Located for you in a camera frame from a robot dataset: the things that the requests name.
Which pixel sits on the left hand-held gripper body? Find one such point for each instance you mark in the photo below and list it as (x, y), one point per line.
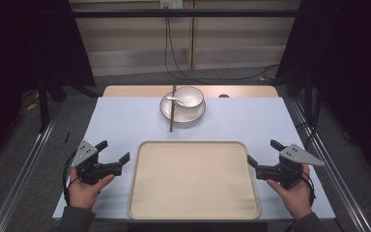
(85, 154)

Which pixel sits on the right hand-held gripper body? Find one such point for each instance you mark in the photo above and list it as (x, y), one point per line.
(291, 156)

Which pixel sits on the black metal stand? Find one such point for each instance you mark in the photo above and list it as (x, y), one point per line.
(43, 106)

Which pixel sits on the black horizontal frame bar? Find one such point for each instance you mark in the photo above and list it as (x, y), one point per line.
(186, 13)

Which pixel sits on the yellow floor tape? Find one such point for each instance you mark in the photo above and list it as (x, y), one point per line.
(32, 106)

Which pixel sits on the metal floor rail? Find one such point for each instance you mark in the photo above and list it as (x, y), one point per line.
(25, 167)
(335, 174)

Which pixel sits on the dark curtain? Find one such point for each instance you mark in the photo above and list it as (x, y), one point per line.
(19, 64)
(351, 80)

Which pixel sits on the beige rectangular tray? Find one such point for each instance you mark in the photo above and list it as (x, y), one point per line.
(193, 180)

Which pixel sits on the white bowl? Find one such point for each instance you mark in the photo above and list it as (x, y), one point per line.
(190, 96)

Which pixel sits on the small black stick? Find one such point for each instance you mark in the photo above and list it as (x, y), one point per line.
(67, 137)

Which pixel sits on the person's right hand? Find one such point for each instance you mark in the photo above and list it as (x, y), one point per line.
(298, 199)

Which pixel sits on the white wall socket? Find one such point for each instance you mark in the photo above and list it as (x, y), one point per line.
(171, 3)

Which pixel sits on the brown wooden chopsticks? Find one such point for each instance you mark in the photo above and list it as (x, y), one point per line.
(172, 119)

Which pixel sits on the white round plate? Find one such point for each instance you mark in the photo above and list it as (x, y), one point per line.
(186, 116)

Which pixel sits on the light blue table cover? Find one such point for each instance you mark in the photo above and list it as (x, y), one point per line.
(125, 122)

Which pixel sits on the person's left hand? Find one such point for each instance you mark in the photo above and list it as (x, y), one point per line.
(83, 195)

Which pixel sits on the white ceramic spoon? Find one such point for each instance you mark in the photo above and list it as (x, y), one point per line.
(174, 99)

